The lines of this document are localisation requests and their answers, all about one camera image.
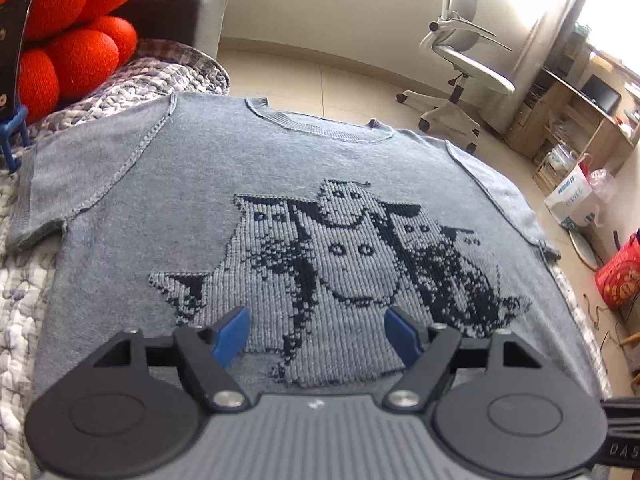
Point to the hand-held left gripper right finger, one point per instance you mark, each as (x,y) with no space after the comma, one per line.
(402,335)

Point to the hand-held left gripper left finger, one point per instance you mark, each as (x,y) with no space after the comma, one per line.
(231,335)

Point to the grey knit sweater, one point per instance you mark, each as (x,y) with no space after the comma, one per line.
(200,170)

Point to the red printed bucket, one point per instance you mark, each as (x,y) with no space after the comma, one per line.
(620,272)

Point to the white round disc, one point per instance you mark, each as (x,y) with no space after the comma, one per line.
(585,250)

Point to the clear plastic bag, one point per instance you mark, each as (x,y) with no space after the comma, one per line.
(602,182)

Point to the grey checked quilted blanket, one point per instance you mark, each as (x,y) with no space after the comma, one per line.
(165,75)

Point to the white office chair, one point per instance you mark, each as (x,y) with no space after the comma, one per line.
(475,67)

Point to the wooden shelf unit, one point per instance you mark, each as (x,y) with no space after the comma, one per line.
(575,110)

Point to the blue chair-shaped phone stand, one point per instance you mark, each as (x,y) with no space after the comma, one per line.
(12,127)

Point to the black monitor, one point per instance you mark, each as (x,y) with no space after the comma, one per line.
(600,94)

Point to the red plush cushion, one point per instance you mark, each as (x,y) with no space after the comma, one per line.
(75,55)

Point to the grey sofa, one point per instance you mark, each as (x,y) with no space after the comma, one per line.
(175,15)

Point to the grey curtain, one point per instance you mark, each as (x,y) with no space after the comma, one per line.
(550,35)

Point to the black smartphone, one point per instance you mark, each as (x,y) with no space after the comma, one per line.
(10,50)

